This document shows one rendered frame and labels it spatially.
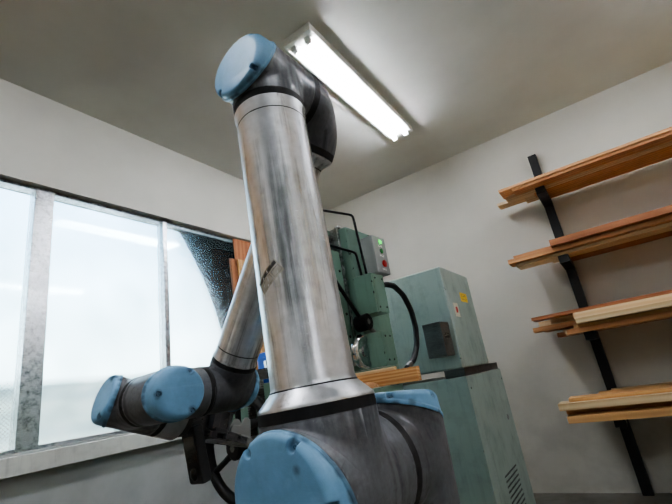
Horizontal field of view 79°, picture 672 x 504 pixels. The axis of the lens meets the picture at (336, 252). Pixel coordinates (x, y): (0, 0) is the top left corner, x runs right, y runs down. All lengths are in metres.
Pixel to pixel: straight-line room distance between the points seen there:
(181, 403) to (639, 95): 3.60
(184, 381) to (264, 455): 0.32
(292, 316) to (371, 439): 0.17
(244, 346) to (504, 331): 2.85
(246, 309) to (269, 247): 0.28
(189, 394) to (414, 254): 3.18
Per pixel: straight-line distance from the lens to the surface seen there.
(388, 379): 1.28
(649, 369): 3.42
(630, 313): 2.86
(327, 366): 0.51
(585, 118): 3.79
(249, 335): 0.82
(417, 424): 0.63
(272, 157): 0.60
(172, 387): 0.77
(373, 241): 1.67
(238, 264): 3.09
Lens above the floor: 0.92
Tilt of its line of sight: 18 degrees up
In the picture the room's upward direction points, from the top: 9 degrees counter-clockwise
